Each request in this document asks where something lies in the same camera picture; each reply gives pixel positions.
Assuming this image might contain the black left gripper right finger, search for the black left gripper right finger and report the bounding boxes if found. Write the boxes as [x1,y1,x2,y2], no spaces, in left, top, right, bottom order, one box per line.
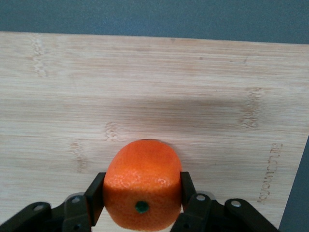
[170,171,281,232]

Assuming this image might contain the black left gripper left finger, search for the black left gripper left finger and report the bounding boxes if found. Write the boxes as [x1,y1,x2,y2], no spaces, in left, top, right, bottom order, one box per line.
[0,172,107,232]

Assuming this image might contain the orange fruit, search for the orange fruit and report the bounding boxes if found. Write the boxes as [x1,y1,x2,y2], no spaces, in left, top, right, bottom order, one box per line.
[102,139,183,231]

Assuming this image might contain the bamboo cutting board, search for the bamboo cutting board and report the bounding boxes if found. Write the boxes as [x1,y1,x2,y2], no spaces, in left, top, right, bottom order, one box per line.
[0,31,309,232]

